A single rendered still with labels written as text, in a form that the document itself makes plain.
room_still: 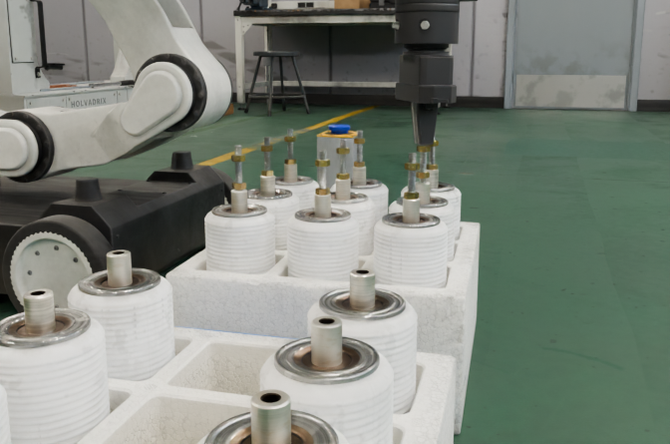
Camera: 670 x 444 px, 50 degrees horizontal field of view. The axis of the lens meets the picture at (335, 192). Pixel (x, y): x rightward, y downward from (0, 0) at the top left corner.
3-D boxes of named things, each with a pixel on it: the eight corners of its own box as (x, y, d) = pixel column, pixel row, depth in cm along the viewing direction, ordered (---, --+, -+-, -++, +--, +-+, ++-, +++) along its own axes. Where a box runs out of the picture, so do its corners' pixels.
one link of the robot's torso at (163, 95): (-35, 125, 140) (171, 44, 125) (34, 116, 159) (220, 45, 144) (-7, 200, 141) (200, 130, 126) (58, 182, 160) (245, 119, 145)
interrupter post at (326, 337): (305, 369, 51) (305, 325, 50) (315, 355, 53) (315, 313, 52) (338, 373, 50) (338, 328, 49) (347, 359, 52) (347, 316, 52)
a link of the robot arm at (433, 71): (474, 103, 97) (478, 11, 94) (408, 104, 94) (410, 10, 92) (436, 97, 109) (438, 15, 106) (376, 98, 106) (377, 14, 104)
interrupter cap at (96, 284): (61, 295, 66) (61, 288, 66) (107, 271, 73) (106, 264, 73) (136, 302, 64) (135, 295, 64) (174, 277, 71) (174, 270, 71)
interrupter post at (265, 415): (243, 460, 39) (241, 405, 39) (258, 438, 42) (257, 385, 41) (285, 467, 39) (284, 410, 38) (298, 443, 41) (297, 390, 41)
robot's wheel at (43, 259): (5, 330, 122) (-5, 217, 118) (25, 320, 127) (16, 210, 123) (109, 343, 117) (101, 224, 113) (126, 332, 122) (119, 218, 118)
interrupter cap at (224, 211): (260, 221, 95) (260, 216, 94) (204, 219, 95) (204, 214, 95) (272, 208, 102) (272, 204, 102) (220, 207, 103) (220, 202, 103)
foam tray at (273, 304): (170, 400, 98) (165, 273, 95) (265, 303, 135) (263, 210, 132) (460, 436, 89) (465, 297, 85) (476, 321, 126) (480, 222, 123)
